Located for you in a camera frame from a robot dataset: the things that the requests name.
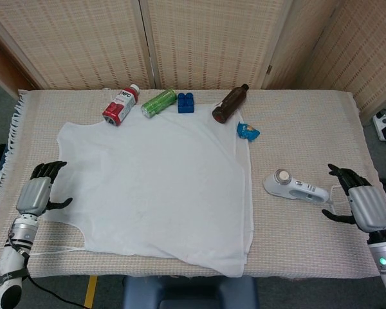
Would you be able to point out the red and white juice bottle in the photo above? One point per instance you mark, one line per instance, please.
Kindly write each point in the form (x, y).
(117, 107)

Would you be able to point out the beige woven table cover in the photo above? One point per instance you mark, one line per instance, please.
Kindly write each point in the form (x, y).
(302, 145)

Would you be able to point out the blue padded seat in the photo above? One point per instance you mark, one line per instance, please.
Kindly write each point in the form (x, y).
(189, 293)

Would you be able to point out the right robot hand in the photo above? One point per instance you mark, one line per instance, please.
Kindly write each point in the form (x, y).
(368, 206)

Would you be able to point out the white power strip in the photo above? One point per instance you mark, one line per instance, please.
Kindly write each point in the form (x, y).
(384, 127)

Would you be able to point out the blue snack packet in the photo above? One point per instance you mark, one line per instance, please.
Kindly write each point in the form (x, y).
(247, 131)

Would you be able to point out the white handheld steam iron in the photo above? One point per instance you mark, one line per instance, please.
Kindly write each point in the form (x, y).
(281, 188)

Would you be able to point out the brown plastic bottle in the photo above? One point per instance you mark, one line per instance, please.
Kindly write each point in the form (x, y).
(228, 106)

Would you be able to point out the blue toy building brick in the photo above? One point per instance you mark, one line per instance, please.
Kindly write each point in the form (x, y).
(185, 104)

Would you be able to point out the green drink can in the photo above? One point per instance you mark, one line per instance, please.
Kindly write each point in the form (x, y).
(157, 103)

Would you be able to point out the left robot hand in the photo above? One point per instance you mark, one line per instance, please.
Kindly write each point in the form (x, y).
(35, 196)

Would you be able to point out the white cloth garment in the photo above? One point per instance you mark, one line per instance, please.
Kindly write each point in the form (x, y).
(154, 186)

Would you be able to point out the beige woven folding screen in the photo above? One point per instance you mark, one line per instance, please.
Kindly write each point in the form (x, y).
(206, 42)

